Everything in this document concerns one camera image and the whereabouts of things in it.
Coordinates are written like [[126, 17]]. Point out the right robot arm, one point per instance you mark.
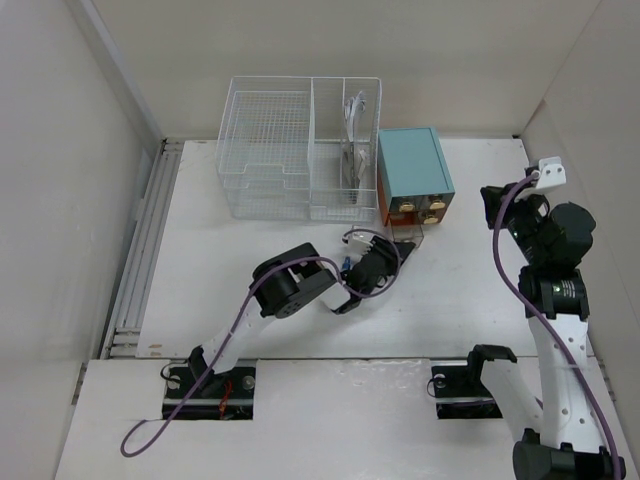
[[562, 433]]

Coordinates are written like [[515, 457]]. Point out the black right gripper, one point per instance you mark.
[[510, 204]]

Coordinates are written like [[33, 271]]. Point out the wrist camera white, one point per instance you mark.
[[547, 174], [357, 241]]

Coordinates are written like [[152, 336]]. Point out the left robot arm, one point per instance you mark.
[[285, 284]]

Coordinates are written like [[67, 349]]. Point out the aluminium rail frame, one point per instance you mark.
[[124, 323]]

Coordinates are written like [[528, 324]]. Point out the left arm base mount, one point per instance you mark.
[[226, 397]]

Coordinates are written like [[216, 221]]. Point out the white wire desk organizer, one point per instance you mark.
[[279, 148]]

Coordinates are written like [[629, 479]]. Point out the clear bottle blue cap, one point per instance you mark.
[[346, 264]]

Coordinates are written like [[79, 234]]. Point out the teal orange drawer box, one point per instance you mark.
[[415, 186]]

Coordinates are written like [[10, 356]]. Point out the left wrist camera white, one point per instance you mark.
[[357, 241]]

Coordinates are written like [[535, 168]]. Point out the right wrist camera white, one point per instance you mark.
[[547, 174]]

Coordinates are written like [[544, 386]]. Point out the grey spiral setup guide booklet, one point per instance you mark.
[[354, 158]]

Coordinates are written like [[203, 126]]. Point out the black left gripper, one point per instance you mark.
[[390, 253]]

